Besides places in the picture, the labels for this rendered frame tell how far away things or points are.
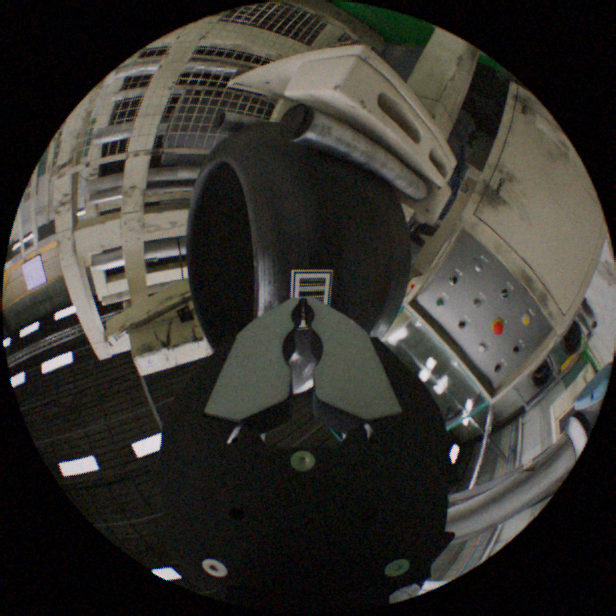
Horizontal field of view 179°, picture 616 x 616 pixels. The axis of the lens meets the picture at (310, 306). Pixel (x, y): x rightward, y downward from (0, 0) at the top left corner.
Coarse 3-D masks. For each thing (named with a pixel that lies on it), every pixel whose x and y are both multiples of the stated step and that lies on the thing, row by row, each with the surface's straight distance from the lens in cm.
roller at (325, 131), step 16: (288, 112) 24; (304, 112) 22; (320, 112) 24; (288, 128) 23; (304, 128) 22; (320, 128) 23; (336, 128) 24; (352, 128) 28; (304, 144) 24; (320, 144) 24; (336, 144) 25; (352, 144) 26; (368, 144) 29; (352, 160) 28; (368, 160) 29; (384, 160) 32; (384, 176) 35; (400, 176) 37; (416, 176) 44; (416, 192) 45
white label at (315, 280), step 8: (296, 272) 20; (304, 272) 20; (312, 272) 21; (320, 272) 21; (328, 272) 21; (296, 280) 20; (304, 280) 21; (312, 280) 21; (320, 280) 21; (328, 280) 22; (296, 288) 21; (304, 288) 21; (312, 288) 21; (320, 288) 21; (328, 288) 22; (296, 296) 21; (304, 296) 21; (312, 296) 21; (320, 296) 22; (328, 296) 22; (328, 304) 22; (304, 320) 22; (304, 328) 22
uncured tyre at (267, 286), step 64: (256, 128) 36; (192, 192) 59; (256, 192) 26; (320, 192) 23; (384, 192) 35; (192, 256) 62; (256, 256) 25; (320, 256) 22; (384, 256) 29; (384, 320) 35
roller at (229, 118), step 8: (224, 112) 49; (216, 120) 50; (224, 120) 48; (232, 120) 48; (240, 120) 49; (248, 120) 49; (256, 120) 50; (264, 120) 52; (216, 128) 49; (224, 128) 48; (232, 128) 49; (240, 128) 49
